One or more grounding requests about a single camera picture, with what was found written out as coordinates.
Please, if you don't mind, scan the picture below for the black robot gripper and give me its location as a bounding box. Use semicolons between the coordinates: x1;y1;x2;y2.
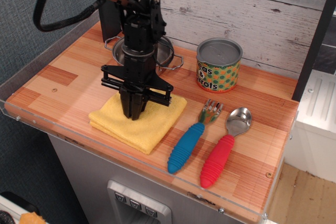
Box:
101;48;173;121

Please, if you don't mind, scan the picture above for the yellow rag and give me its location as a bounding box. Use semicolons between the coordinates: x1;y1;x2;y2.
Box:
89;93;187;155

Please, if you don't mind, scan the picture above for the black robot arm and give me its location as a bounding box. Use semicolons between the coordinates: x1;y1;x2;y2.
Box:
101;0;173;120

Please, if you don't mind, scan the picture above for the small steel pot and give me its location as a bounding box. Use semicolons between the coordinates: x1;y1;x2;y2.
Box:
104;36;184;74

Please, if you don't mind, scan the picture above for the peas and carrots toy can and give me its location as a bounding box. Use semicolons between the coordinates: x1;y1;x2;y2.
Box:
196;38;243;93

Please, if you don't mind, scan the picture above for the grey toy fridge cabinet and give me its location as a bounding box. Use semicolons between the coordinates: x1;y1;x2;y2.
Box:
49;135;239;223

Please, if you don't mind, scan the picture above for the silver dispenser button panel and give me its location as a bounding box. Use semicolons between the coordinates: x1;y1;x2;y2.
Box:
107;180;172;223

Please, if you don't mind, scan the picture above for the clear acrylic table guard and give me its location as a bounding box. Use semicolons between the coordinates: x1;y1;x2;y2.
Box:
1;14;298;223

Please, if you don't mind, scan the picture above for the orange object bottom left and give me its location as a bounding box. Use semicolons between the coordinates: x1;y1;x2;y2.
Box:
19;212;47;224

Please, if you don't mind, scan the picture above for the white toy sink unit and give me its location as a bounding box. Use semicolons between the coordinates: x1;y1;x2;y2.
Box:
284;70;335;182

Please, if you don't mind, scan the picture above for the blue handled fork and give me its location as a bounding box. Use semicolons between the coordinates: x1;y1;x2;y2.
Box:
167;99;224;174

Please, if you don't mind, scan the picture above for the dark vertical post left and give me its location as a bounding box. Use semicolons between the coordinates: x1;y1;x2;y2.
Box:
98;1;121;41

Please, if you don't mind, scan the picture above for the dark vertical post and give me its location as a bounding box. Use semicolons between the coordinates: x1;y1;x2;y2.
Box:
98;1;121;41
292;0;335;102

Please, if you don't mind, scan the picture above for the red handled spoon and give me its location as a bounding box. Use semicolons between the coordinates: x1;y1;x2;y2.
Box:
200;107;252;188

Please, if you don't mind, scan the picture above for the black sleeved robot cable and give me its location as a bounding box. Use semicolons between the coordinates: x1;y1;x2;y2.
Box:
33;0;174;66

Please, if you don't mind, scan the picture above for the dark vertical post right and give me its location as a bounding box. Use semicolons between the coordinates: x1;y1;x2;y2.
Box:
292;0;335;102

